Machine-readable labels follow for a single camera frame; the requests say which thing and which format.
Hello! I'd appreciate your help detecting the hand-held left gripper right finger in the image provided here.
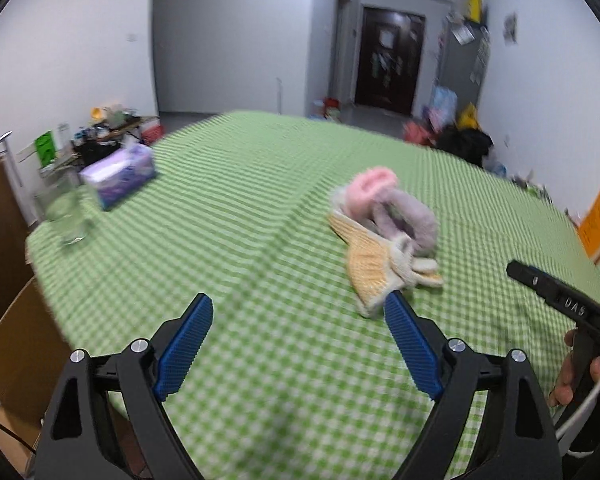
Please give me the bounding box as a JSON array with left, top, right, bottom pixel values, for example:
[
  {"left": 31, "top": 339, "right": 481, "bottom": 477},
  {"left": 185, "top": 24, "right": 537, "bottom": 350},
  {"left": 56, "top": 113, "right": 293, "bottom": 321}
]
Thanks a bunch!
[{"left": 384, "top": 291, "right": 563, "bottom": 480}]

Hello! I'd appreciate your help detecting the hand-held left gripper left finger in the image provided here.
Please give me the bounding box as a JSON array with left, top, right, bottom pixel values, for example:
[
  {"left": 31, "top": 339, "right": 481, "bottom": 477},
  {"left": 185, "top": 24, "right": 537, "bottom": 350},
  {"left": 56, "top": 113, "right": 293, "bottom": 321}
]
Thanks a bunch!
[{"left": 37, "top": 294, "right": 214, "bottom": 480}]

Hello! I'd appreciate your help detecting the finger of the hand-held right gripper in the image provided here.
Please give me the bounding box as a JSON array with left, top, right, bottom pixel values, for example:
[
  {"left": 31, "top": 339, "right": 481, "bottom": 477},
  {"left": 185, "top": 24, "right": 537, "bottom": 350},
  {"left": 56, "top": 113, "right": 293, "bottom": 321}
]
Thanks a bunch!
[{"left": 506, "top": 259, "right": 551, "bottom": 303}]

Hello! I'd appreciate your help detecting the brown cardboard box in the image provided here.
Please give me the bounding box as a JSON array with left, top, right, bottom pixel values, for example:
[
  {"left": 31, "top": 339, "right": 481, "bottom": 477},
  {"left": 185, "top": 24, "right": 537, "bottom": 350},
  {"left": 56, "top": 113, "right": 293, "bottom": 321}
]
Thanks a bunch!
[{"left": 0, "top": 160, "right": 146, "bottom": 480}]

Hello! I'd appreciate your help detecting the person's right hand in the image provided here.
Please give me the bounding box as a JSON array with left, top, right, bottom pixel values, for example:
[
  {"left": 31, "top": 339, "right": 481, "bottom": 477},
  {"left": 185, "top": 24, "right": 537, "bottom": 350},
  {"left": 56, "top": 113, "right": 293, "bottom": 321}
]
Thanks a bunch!
[{"left": 549, "top": 327, "right": 600, "bottom": 408}]

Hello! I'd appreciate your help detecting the orange cardboard box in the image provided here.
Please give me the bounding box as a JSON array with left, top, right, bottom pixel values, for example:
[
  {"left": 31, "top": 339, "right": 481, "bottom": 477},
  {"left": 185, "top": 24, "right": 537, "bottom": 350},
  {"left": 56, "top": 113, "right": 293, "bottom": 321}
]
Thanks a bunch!
[{"left": 577, "top": 175, "right": 600, "bottom": 263}]

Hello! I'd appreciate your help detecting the grey fuzzy sock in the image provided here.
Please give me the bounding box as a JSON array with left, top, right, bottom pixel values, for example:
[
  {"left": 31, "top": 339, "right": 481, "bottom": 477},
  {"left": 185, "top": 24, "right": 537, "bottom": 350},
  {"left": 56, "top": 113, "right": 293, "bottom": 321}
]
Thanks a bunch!
[{"left": 370, "top": 187, "right": 440, "bottom": 257}]

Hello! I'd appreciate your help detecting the green checkered tablecloth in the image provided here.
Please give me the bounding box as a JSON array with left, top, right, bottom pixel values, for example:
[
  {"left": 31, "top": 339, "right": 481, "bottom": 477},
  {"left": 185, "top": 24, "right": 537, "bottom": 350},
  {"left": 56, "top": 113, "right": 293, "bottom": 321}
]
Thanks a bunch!
[{"left": 25, "top": 109, "right": 600, "bottom": 480}]

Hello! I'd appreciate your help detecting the black bag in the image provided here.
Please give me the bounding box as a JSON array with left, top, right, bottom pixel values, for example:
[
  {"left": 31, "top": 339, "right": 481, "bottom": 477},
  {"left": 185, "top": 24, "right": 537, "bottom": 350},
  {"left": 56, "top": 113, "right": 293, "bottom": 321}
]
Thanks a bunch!
[{"left": 435, "top": 122, "right": 495, "bottom": 167}]

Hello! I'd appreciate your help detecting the pink fuzzy sock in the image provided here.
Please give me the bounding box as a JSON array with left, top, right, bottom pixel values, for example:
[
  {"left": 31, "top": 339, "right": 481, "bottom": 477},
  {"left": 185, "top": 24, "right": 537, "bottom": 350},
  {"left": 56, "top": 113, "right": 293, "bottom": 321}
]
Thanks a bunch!
[{"left": 342, "top": 165, "right": 399, "bottom": 216}]

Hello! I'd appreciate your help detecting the yellow bag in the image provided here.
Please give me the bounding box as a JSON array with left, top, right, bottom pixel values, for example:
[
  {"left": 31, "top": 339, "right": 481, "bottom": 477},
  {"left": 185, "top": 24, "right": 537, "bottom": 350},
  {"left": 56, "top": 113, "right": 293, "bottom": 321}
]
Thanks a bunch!
[{"left": 456, "top": 104, "right": 478, "bottom": 131}]

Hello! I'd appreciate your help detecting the clear glass cup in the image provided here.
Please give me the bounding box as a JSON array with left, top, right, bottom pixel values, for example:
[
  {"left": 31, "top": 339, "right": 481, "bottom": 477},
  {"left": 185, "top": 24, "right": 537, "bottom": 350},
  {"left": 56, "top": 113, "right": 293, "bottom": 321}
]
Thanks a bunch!
[{"left": 34, "top": 180, "right": 88, "bottom": 247}]

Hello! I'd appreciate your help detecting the red bag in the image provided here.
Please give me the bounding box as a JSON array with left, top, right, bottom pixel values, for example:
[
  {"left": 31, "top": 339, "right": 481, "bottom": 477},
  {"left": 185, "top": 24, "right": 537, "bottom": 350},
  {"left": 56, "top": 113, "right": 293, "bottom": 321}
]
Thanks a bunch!
[{"left": 402, "top": 119, "right": 433, "bottom": 147}]

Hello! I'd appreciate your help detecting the purple tissue pack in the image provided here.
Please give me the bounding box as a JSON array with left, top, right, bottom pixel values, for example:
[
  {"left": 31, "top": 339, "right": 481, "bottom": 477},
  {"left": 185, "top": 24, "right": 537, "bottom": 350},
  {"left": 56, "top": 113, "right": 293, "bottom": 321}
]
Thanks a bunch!
[{"left": 78, "top": 142, "right": 157, "bottom": 211}]

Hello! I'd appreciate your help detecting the pastel gift bag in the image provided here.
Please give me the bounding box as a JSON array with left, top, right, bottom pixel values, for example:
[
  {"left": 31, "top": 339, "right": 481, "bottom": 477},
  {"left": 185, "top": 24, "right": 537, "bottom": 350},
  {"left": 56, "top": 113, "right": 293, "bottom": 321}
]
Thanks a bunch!
[{"left": 427, "top": 85, "right": 456, "bottom": 126}]

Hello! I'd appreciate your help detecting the black folding chair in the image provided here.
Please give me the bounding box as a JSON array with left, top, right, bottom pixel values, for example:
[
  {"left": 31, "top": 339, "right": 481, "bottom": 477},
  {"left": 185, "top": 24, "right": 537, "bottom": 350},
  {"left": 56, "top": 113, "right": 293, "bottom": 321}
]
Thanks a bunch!
[{"left": 75, "top": 140, "right": 126, "bottom": 167}]

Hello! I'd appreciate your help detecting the grey metal cabinet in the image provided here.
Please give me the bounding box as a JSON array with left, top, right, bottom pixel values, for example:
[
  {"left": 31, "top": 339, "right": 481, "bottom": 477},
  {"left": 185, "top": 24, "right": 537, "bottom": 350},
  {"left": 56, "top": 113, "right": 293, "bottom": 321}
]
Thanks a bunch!
[{"left": 437, "top": 22, "right": 491, "bottom": 106}]

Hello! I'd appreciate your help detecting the cluttered folding table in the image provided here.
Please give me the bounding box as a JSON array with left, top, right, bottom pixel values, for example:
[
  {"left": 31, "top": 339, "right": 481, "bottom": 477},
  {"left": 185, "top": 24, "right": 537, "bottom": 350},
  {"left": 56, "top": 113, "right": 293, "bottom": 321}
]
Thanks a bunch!
[{"left": 40, "top": 110, "right": 157, "bottom": 171}]

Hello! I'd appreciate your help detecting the green box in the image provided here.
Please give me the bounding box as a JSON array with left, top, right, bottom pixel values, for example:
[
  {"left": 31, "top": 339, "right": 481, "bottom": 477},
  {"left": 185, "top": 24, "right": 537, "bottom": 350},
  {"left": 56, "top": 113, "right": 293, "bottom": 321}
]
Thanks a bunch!
[{"left": 32, "top": 131, "right": 56, "bottom": 167}]

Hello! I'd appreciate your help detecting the dark wooden door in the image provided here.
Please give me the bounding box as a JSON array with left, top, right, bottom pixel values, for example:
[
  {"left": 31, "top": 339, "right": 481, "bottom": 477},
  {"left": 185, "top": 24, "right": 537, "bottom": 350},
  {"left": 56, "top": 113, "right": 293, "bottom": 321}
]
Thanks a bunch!
[{"left": 355, "top": 6, "right": 426, "bottom": 116}]

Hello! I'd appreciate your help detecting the white cable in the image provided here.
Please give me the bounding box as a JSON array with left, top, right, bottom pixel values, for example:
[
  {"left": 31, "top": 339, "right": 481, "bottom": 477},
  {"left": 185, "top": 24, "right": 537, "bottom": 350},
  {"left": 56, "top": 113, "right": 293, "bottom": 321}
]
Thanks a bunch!
[{"left": 555, "top": 330, "right": 600, "bottom": 436}]

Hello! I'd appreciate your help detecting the thin black cable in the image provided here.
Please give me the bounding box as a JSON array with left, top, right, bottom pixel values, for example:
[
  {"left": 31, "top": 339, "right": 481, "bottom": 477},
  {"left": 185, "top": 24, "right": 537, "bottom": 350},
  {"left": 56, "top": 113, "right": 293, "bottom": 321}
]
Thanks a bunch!
[{"left": 0, "top": 410, "right": 36, "bottom": 456}]

